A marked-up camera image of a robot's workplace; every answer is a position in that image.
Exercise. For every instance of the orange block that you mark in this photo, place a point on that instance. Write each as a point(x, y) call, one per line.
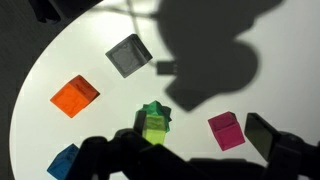
point(73, 96)

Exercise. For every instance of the blue block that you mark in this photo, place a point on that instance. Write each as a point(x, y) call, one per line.
point(63, 163)

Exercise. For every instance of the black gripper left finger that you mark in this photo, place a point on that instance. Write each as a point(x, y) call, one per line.
point(126, 156)

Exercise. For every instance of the yellow block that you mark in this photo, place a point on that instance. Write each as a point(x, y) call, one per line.
point(155, 131)

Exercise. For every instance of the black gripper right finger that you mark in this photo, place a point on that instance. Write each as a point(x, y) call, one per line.
point(286, 156)

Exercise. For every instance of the green block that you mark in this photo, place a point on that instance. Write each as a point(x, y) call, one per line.
point(156, 108)

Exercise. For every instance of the pink block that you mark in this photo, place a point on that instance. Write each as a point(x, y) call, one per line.
point(226, 131)

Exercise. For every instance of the gray block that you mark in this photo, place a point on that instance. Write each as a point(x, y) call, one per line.
point(128, 55)

